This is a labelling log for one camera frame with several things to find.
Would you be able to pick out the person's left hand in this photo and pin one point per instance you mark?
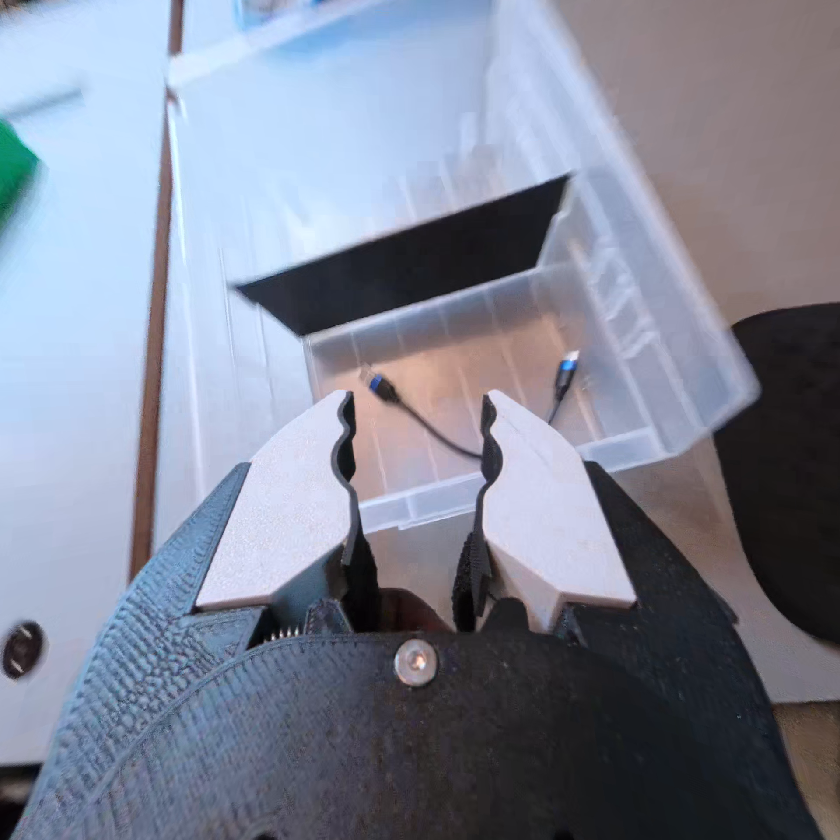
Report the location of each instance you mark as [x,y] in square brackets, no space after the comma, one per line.
[410,613]

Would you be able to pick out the green plastic box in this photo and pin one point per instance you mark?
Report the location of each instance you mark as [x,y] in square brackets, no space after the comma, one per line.
[13,170]

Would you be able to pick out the clear plastic bin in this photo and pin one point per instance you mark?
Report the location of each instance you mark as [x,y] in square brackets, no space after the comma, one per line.
[499,341]

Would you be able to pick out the round metal desk grommet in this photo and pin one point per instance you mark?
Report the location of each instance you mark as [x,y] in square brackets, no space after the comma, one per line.
[23,649]

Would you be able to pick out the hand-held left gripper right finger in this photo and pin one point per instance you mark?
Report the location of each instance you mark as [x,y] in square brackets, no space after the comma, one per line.
[551,525]

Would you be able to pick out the black divider panel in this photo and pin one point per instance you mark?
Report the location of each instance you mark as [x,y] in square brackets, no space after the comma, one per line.
[407,262]

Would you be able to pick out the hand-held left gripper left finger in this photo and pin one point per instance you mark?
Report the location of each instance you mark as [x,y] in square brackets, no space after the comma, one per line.
[282,505]

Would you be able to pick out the black round pad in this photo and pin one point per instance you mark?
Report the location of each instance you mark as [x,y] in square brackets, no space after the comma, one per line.
[787,459]

